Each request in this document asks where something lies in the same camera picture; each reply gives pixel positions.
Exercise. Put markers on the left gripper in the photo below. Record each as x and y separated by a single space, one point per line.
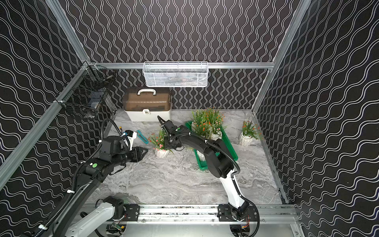
134 153

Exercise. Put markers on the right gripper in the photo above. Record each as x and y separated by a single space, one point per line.
167 145

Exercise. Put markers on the pink flower plant pot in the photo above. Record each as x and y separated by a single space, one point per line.
160 149
217 131
201 156

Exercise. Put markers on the green grass plant white pot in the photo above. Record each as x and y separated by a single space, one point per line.
198 118

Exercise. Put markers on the orange flower plant pot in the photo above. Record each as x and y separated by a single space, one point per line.
202 129
214 117

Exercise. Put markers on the pink flower plant front pot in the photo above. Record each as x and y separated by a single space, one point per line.
217 131

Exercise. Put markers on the green plastic tray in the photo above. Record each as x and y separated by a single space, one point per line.
202 164

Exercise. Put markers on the orange flower plant back pot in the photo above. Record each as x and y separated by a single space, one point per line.
202 129

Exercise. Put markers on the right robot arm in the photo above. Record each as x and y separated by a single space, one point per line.
220 164

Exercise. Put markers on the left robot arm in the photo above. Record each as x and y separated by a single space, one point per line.
111 152

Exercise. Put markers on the brown lidded storage case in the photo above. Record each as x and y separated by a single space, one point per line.
146 104

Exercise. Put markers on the teal handled tool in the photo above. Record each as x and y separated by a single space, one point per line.
142 137

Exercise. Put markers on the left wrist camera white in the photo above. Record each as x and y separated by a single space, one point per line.
128 137

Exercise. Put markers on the white wire mesh basket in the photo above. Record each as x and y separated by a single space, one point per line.
176 74

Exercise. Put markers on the black wire wall basket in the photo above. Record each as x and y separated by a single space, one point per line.
91 94

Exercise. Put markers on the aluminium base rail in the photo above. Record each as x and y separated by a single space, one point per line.
198 214

